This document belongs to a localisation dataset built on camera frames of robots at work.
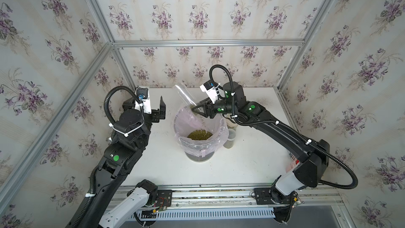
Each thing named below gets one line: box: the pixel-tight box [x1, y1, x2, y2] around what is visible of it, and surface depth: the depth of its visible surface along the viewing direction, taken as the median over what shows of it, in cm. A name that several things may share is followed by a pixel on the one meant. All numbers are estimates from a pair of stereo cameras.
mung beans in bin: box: [187, 128, 214, 141], surface depth 94 cm
